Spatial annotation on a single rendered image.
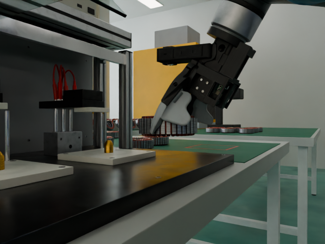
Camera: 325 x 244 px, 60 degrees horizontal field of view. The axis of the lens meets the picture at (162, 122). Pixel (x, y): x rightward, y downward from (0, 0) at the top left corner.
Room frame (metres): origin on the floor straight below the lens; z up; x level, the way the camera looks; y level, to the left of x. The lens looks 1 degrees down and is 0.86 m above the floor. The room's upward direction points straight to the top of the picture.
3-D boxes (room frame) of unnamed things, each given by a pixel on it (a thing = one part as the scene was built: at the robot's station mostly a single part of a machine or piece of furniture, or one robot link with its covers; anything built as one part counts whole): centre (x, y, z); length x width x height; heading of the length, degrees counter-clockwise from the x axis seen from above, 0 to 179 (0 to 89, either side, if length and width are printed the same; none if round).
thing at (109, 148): (0.62, 0.12, 0.80); 0.02 x 0.02 x 0.03
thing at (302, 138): (2.66, -0.85, 0.37); 1.85 x 1.10 x 0.75; 150
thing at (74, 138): (0.69, 0.24, 0.80); 0.07 x 0.05 x 0.06; 150
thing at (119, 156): (0.62, 0.12, 0.78); 0.15 x 0.15 x 0.01; 60
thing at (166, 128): (0.54, -0.01, 0.84); 0.11 x 0.11 x 0.04
